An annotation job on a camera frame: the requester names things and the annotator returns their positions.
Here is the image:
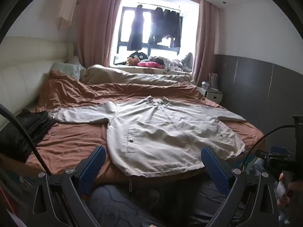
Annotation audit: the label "brown bed blanket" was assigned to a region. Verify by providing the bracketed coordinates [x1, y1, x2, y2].
[24, 70, 266, 185]

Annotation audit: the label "cream padded headboard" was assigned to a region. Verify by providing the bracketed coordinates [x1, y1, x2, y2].
[0, 36, 75, 123]

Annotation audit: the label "stack of black clothes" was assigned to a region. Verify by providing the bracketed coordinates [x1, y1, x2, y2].
[0, 110, 57, 163]

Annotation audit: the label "pink plush toy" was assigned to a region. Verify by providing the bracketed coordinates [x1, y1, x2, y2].
[138, 61, 160, 68]

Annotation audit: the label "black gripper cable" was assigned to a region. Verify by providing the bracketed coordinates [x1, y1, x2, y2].
[240, 124, 295, 173]

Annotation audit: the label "dark hanging clothes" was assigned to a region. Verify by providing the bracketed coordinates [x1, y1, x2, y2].
[148, 7, 181, 49]

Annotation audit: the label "light patterned pillow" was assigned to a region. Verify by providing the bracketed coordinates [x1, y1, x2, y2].
[52, 62, 87, 79]

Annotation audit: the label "grey patterned fluffy fabric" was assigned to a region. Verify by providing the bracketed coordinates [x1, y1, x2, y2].
[87, 182, 237, 227]

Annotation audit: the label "beige hanging garment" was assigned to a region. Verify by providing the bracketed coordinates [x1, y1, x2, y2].
[58, 0, 82, 30]

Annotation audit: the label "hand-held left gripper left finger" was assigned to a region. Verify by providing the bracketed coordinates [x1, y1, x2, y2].
[31, 146, 106, 227]

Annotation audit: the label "pink curtain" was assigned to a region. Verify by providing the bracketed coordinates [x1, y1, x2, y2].
[72, 0, 126, 68]
[191, 0, 219, 83]

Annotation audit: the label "bright window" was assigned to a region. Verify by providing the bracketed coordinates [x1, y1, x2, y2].
[111, 0, 199, 67]

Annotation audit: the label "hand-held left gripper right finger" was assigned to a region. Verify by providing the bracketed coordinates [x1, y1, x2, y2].
[201, 146, 280, 227]

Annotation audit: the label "white slatted holder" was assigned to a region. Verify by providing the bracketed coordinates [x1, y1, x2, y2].
[208, 72, 218, 90]

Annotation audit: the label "black plush toy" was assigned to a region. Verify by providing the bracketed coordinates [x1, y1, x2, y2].
[130, 51, 148, 61]

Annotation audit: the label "beige duvet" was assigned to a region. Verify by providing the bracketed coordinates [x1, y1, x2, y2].
[82, 64, 197, 86]

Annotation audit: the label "dark hanging coat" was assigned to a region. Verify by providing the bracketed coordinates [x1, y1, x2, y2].
[127, 5, 145, 51]

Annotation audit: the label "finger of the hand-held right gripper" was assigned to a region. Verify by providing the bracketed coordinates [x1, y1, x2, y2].
[256, 149, 271, 160]

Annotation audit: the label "person's right hand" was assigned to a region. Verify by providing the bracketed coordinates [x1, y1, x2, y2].
[276, 172, 303, 207]

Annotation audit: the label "pile of mixed clothes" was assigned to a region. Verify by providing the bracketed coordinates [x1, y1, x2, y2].
[149, 52, 193, 72]

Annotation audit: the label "white pillow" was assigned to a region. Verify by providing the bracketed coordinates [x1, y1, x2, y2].
[67, 55, 82, 66]

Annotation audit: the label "beige jacket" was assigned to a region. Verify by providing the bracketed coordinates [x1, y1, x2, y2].
[48, 96, 247, 192]

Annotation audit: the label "white nightstand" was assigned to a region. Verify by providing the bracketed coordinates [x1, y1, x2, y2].
[198, 85, 223, 104]

